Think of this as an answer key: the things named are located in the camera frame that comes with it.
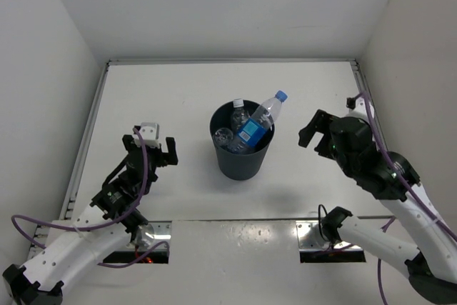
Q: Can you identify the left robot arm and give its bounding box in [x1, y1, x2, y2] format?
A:
[2, 133, 178, 304]

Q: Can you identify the blue-cap blue-label water bottle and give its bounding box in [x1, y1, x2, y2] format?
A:
[228, 91, 288, 154]

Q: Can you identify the left aluminium frame rail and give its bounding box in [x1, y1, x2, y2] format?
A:
[10, 60, 111, 305]

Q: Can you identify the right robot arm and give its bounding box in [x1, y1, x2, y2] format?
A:
[298, 109, 456, 304]

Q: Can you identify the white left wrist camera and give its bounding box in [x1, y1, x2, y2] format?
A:
[132, 122, 161, 148]

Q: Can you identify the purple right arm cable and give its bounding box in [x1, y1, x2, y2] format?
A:
[313, 90, 457, 305]

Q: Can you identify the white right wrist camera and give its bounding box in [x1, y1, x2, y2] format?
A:
[346, 92, 375, 122]

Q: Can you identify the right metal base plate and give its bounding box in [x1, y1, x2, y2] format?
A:
[296, 219, 363, 254]

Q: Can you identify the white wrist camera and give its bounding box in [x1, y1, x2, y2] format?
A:
[346, 92, 375, 122]
[132, 122, 161, 148]

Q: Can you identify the small blue-label plastic bottle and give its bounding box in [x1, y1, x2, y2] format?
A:
[213, 127, 233, 147]

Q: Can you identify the aluminium table edge rail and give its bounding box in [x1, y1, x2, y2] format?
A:
[350, 59, 387, 149]

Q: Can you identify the clear unlabelled plastic bottle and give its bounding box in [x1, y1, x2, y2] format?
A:
[230, 99, 249, 134]

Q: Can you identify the metal base plate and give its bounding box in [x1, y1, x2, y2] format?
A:
[134, 221, 172, 251]
[296, 219, 363, 254]

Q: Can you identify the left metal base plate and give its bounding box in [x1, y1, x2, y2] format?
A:
[134, 221, 172, 251]

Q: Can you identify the dark grey waste bin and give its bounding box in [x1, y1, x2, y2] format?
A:
[209, 101, 276, 181]

